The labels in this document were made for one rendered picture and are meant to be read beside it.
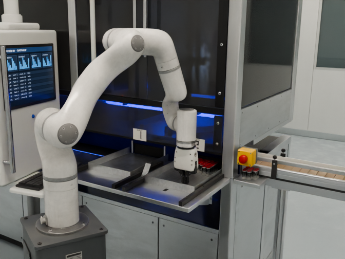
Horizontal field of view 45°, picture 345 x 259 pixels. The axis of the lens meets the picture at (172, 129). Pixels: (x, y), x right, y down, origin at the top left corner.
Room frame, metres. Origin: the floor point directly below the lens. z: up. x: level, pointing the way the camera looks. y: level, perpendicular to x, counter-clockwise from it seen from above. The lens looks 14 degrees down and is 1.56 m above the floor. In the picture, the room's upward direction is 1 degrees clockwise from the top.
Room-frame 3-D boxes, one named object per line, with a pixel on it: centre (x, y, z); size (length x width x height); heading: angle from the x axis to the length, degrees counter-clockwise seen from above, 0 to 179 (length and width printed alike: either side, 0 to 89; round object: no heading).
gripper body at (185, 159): (1.71, -0.06, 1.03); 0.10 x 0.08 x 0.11; 59
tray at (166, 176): (1.88, -0.07, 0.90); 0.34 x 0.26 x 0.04; 149
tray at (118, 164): (2.05, 0.22, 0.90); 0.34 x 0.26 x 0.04; 149
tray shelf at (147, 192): (1.90, 0.11, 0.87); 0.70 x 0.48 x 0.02; 59
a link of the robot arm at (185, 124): (1.72, -0.06, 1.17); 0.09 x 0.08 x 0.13; 33
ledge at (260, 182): (1.88, -0.38, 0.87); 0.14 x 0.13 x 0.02; 149
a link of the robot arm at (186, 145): (1.71, -0.06, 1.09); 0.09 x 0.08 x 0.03; 59
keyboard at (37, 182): (2.06, 0.63, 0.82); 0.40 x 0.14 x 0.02; 159
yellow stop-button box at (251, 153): (1.85, -0.35, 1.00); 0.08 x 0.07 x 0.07; 149
